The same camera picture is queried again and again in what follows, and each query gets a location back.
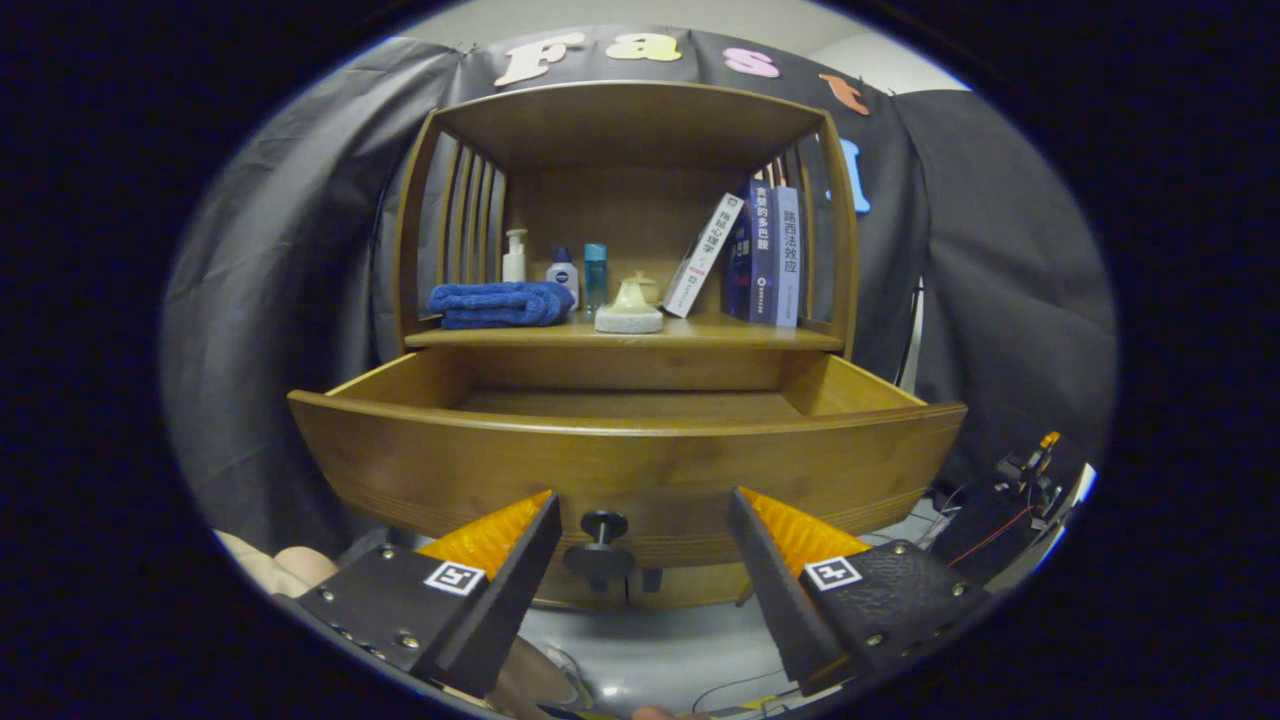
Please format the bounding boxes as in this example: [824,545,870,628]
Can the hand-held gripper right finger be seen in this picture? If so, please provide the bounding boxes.
[726,486,991,696]

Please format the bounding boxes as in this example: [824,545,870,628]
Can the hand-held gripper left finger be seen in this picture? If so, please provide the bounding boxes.
[298,489,564,699]

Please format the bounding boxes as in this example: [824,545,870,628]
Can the black drawer knob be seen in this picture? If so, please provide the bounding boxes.
[563,510,635,583]

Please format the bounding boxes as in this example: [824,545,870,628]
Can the wooden drawer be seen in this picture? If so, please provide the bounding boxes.
[287,347,969,569]

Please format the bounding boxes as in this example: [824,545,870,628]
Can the cream scrub brush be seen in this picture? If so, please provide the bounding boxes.
[594,276,665,335]

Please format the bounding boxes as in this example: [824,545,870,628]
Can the wooden countertop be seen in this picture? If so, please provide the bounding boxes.
[403,312,846,352]

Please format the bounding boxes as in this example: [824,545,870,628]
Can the wooden cabinet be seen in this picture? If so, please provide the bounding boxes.
[393,80,861,613]

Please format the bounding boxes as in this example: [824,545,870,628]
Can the orange and black clamp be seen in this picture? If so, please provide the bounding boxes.
[995,430,1063,501]

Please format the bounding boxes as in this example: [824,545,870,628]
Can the blue folded towel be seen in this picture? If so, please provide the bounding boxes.
[427,281,576,330]

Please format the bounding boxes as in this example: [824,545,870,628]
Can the white bottle with blue cap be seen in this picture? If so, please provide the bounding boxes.
[545,247,581,309]

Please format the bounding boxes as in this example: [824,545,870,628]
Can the pale lavender book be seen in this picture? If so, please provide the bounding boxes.
[770,186,803,329]

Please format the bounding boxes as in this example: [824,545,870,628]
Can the dark blue book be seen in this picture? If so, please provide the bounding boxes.
[722,180,776,324]

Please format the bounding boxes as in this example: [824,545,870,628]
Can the white book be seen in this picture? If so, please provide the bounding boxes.
[662,193,746,319]

